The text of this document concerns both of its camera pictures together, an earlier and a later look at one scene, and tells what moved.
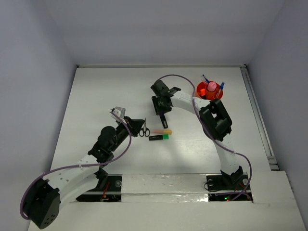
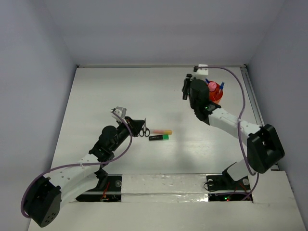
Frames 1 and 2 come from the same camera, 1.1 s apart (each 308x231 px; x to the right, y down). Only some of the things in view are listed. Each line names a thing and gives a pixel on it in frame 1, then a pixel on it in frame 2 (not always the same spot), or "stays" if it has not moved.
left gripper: [130, 123] stays
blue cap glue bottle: [222, 85] stays
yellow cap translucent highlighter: [162, 132] stays
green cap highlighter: [160, 137] stays
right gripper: [160, 109] → [188, 77]
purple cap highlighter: [163, 121] → [186, 89]
